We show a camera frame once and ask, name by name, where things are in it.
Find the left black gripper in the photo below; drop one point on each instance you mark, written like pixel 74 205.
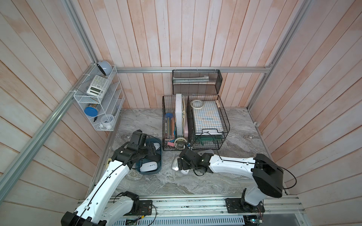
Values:
pixel 151 149

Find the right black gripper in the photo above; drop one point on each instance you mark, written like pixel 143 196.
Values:
pixel 184 165

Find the silver computer mouse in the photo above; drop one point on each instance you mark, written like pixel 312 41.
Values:
pixel 175 164

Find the small white mouse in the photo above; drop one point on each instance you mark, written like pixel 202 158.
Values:
pixel 149 167

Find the white mouse with label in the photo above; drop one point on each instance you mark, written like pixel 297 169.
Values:
pixel 185 172

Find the white mouse with usb dongle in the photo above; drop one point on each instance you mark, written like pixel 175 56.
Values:
pixel 205 151

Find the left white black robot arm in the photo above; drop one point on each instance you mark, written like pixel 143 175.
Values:
pixel 95 211

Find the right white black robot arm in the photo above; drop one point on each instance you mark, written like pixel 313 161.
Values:
pixel 267 176

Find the dark teal storage box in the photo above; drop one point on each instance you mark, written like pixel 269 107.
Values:
pixel 148 140

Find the beige tape roll in basket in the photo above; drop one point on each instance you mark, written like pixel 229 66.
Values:
pixel 180 143

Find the checkered notebook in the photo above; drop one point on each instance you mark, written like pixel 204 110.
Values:
pixel 207 120

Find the white flat board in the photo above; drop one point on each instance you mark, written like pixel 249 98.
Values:
pixel 179 115

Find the blue lidded jar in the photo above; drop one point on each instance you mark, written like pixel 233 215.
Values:
pixel 92 110

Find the white calculator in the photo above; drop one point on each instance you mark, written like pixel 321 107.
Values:
pixel 98 86

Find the black wire basket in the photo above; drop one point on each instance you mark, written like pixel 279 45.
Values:
pixel 168 122

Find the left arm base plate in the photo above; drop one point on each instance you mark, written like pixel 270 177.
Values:
pixel 141 208

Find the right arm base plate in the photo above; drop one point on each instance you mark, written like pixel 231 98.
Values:
pixel 238 205

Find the white wire wall shelf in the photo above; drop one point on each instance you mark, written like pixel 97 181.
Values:
pixel 110 104

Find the black mesh wall basket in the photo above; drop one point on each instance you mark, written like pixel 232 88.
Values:
pixel 194 82

